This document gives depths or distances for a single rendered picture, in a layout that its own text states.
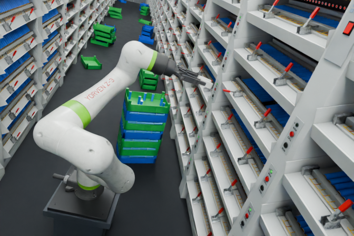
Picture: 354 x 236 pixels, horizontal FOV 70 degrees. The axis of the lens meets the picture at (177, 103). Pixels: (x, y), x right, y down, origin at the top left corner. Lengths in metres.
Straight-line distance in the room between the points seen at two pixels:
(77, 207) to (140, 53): 0.79
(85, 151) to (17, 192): 1.11
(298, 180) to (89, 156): 0.63
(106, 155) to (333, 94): 0.67
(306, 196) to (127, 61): 0.79
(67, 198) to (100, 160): 0.63
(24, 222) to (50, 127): 0.93
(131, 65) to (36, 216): 1.07
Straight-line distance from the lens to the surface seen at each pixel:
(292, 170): 0.89
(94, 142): 0.83
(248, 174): 1.11
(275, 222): 0.99
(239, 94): 1.27
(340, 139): 0.77
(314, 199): 0.84
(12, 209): 1.82
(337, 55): 0.78
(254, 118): 1.12
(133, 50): 1.06
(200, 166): 1.65
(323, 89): 0.80
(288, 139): 0.87
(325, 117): 0.81
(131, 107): 1.77
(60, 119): 0.92
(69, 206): 1.40
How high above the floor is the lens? 1.39
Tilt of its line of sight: 27 degrees down
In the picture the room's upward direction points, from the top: 16 degrees clockwise
